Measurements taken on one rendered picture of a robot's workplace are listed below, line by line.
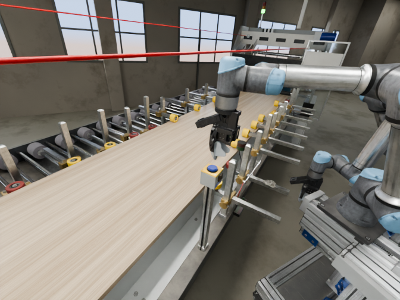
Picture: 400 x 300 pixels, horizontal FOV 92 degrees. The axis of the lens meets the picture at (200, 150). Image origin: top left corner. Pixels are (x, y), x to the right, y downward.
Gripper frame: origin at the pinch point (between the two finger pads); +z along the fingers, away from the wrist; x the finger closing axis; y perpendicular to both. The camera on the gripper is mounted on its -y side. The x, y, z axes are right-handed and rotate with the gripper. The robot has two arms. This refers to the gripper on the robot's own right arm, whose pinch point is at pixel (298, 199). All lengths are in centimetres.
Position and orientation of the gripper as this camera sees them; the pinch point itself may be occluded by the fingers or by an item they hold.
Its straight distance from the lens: 142.9
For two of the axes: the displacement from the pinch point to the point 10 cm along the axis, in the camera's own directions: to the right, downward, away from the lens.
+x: 5.2, -4.0, 7.5
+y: 8.5, 3.2, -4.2
